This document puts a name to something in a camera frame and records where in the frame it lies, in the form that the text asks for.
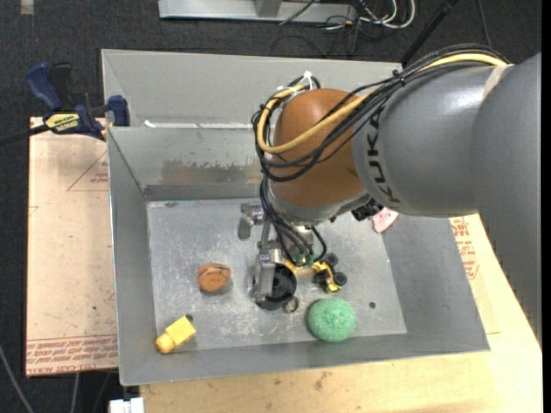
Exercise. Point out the green ball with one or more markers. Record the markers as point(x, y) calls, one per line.
point(332, 320)

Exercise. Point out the brown cardboard board red print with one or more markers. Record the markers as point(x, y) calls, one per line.
point(69, 239)

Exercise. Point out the black cylinder on white bracket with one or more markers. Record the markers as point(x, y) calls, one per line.
point(371, 211)

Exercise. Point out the yellow toy block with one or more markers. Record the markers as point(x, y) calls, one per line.
point(176, 334)

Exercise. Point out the yellow and black toy vehicle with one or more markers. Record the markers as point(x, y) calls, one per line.
point(327, 273)

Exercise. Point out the orange-brown round disc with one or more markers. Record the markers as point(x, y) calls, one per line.
point(213, 278)

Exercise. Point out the grey metal bin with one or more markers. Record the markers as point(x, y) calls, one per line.
point(206, 239)

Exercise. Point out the pale grey metal gripper finger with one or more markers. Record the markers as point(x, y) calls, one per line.
point(264, 280)

